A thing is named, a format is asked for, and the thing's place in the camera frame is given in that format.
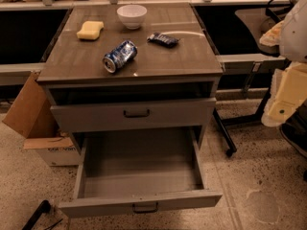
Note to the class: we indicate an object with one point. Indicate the brown cardboard box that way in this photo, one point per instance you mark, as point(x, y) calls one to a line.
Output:
point(31, 117)

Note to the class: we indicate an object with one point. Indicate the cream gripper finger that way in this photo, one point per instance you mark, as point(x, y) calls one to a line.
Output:
point(272, 36)
point(288, 93)

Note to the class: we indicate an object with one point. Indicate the blue pepsi can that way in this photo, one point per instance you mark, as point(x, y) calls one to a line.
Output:
point(119, 56)

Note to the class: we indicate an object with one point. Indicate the open grey middle drawer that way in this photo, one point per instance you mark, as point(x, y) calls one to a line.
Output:
point(139, 172)

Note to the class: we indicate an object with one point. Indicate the black shoe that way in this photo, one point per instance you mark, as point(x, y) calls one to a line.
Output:
point(295, 133)

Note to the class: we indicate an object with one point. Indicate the grey drawer cabinet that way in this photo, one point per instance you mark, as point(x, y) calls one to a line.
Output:
point(75, 73)

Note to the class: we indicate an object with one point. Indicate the black office chair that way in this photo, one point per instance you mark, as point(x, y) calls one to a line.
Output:
point(260, 20)

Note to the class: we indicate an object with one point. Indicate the black rolling stand base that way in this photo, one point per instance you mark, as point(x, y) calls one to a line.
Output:
point(248, 119)

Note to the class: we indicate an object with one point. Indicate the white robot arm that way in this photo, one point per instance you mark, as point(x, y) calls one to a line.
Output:
point(293, 40)

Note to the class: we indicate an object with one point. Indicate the white ceramic bowl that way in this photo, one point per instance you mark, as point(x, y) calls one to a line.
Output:
point(132, 16)

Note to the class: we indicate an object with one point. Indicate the dark blue snack bag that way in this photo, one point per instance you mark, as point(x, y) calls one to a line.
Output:
point(163, 40)

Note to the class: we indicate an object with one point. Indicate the yellow sponge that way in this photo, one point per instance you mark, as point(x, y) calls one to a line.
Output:
point(90, 30)

